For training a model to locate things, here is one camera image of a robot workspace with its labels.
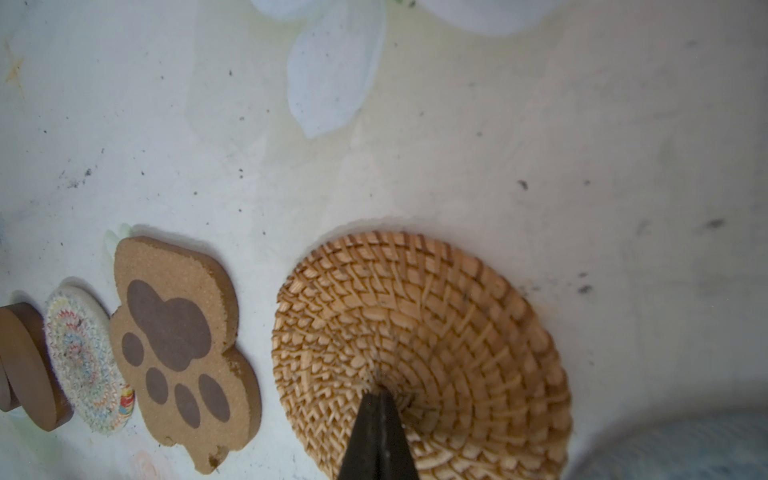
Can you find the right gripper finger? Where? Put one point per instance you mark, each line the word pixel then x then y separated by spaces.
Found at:
pixel 378 448

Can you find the woven rattan round coaster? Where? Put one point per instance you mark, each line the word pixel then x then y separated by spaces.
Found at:
pixel 477 379

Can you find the paw shaped cork coaster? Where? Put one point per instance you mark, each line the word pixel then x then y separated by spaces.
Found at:
pixel 174 340

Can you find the white patterned round coaster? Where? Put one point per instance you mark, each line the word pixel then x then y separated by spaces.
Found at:
pixel 76 330

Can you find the grey blue round coaster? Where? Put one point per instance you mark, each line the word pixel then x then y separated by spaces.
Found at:
pixel 729 445

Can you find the dark brown round coaster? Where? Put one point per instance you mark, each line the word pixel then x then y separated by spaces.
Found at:
pixel 25 358

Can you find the brown glossy round coaster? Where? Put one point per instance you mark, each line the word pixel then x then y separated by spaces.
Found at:
pixel 8 398

